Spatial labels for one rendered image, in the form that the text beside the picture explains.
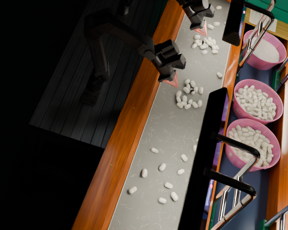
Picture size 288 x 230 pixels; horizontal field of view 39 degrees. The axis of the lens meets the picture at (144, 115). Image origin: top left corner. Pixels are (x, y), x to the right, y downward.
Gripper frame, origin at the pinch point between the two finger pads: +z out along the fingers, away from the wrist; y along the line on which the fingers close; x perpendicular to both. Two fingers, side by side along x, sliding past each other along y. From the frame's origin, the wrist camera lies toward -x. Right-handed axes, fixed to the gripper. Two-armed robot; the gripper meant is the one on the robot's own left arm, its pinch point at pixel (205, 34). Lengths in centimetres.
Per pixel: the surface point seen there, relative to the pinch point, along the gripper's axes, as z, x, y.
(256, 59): 29.5, -15.3, 6.6
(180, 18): -7.6, 14.1, 13.6
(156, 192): 5, 6, -95
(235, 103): 24.2, -10.4, -31.7
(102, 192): -12, 17, -105
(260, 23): 8.3, -26.6, 5.9
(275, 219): 38, -28, -90
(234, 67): 19.3, -9.2, -9.0
